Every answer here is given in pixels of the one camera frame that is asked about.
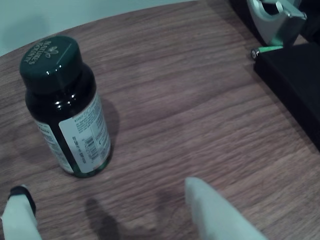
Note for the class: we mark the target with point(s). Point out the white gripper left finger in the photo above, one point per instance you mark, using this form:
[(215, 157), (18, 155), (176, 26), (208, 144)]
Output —
[(20, 217)]

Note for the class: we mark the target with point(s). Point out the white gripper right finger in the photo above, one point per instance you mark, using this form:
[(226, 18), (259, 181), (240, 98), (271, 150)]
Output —
[(215, 215)]

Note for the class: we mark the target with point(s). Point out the green-capped dark pill bottle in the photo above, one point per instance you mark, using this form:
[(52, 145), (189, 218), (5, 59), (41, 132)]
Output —
[(62, 105)]

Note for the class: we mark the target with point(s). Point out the black flat case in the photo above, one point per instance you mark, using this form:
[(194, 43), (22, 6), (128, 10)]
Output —
[(295, 82)]

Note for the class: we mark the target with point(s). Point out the green battery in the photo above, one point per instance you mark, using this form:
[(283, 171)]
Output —
[(268, 49)]

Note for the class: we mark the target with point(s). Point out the silver metal stand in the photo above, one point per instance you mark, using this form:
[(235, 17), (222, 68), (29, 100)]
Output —
[(272, 27)]

